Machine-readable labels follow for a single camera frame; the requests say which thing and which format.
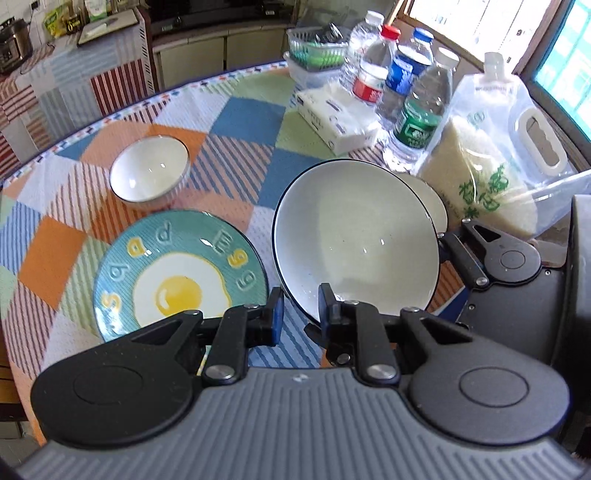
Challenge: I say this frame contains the blue label water bottle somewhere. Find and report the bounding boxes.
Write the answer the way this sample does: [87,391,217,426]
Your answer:
[376,27,435,131]

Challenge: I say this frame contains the black electric pressure cooker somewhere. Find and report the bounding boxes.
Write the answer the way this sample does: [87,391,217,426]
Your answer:
[0,17,33,75]

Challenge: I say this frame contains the white tissue pack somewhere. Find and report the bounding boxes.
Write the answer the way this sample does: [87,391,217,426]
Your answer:
[295,82,380,157]

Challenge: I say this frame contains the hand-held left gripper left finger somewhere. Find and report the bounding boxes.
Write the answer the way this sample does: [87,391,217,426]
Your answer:
[131,286,284,387]

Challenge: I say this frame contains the wooden chair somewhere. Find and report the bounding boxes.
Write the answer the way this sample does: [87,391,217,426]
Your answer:
[0,357,35,422]

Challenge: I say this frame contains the green label water bottle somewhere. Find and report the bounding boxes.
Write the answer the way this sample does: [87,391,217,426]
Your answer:
[382,47,461,172]

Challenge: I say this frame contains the white plastic basket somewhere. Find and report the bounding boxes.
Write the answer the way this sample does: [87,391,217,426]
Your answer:
[283,25,352,89]

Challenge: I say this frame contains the black gas stove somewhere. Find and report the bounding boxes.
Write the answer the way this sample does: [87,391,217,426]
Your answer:
[147,0,279,36]

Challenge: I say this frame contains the striped patchwork cover cloth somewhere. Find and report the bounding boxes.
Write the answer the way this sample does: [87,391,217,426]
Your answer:
[0,21,156,168]

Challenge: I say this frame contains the counter base cabinet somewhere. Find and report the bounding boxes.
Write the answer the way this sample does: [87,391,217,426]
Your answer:
[151,24,297,94]

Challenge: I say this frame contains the black-rimmed cutting board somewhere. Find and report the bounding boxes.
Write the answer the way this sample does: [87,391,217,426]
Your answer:
[76,8,140,47]

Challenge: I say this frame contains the red cap water bottle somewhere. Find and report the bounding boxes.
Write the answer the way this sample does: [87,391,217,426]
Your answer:
[353,25,402,108]

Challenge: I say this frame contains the teal egg print plate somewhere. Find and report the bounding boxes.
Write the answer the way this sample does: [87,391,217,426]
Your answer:
[93,209,270,343]

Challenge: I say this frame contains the colourful checked tablecloth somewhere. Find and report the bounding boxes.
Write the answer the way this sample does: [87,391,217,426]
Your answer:
[0,64,468,445]

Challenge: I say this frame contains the dark label oil bottle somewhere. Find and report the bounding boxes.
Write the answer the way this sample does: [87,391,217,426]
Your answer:
[64,0,84,34]

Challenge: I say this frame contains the window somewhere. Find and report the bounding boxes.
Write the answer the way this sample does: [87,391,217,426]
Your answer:
[392,0,591,126]

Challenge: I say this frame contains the clear water bottle white cap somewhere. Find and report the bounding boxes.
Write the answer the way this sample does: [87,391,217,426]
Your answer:
[339,10,387,93]

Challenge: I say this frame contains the clear bag of rice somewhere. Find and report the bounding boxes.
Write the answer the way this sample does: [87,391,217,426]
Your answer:
[410,51,591,241]

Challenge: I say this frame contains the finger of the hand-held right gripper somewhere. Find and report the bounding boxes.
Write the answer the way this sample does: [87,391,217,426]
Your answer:
[438,220,505,290]

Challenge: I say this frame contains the white bowl dark rim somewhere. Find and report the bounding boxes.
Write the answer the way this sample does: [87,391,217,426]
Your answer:
[272,159,442,325]
[109,135,191,206]

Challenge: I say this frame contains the green snack packet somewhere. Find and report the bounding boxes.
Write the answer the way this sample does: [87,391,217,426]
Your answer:
[43,4,70,38]

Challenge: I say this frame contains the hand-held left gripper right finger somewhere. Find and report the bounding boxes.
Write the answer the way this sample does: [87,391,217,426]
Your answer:
[318,283,472,387]

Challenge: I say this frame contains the white plate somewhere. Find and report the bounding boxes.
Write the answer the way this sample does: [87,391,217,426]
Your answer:
[397,172,450,233]

